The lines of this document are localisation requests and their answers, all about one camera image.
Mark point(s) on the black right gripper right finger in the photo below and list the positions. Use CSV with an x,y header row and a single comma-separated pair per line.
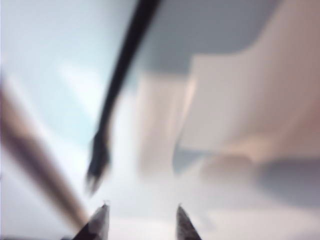
x,y
186,227

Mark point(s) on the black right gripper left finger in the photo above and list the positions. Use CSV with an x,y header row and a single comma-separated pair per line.
x,y
98,225

